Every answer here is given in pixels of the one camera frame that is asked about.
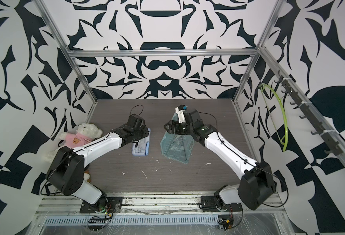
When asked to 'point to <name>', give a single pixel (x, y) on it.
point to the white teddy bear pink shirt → (85, 133)
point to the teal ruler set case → (177, 147)
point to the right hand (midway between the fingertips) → (169, 124)
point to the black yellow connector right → (227, 224)
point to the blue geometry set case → (143, 148)
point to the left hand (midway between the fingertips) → (147, 128)
